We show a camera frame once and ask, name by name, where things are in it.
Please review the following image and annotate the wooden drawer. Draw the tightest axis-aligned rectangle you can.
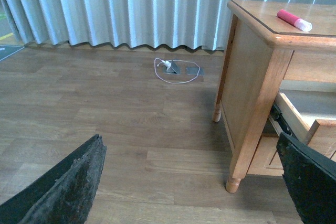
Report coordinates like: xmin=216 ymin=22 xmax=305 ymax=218
xmin=275 ymin=89 xmax=335 ymax=161
xmin=247 ymin=136 xmax=284 ymax=176

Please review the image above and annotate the pink marker with clear cap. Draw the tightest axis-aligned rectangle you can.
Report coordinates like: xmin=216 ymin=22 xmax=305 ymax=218
xmin=277 ymin=9 xmax=312 ymax=32

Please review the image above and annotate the open metal floor socket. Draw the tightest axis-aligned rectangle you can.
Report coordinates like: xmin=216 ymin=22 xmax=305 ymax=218
xmin=163 ymin=60 xmax=181 ymax=74

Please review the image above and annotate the closed metal floor plate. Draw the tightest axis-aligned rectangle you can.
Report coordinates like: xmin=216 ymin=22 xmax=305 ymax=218
xmin=186 ymin=67 xmax=204 ymax=76

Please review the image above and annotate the pale green pleated curtain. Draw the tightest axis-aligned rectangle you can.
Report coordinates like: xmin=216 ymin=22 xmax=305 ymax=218
xmin=1 ymin=0 xmax=335 ymax=50

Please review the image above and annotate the wooden nightstand cabinet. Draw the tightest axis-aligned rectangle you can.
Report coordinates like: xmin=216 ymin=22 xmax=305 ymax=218
xmin=213 ymin=0 xmax=335 ymax=193

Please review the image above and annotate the black left foreground panel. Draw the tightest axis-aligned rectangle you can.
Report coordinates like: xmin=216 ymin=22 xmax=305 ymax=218
xmin=1 ymin=135 xmax=107 ymax=223

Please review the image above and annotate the black foreground panel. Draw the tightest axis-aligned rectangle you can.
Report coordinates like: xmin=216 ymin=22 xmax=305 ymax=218
xmin=1 ymin=135 xmax=107 ymax=223
xmin=276 ymin=132 xmax=335 ymax=223

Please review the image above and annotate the black right foreground panel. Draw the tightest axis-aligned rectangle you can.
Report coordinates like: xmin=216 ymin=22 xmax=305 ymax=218
xmin=276 ymin=132 xmax=335 ymax=223

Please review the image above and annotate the white charger cable on floor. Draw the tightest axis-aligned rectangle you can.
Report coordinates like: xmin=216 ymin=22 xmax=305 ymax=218
xmin=154 ymin=57 xmax=201 ymax=84

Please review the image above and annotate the black drawer slide rail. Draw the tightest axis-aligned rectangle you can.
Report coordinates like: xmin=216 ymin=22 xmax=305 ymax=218
xmin=270 ymin=103 xmax=296 ymax=138

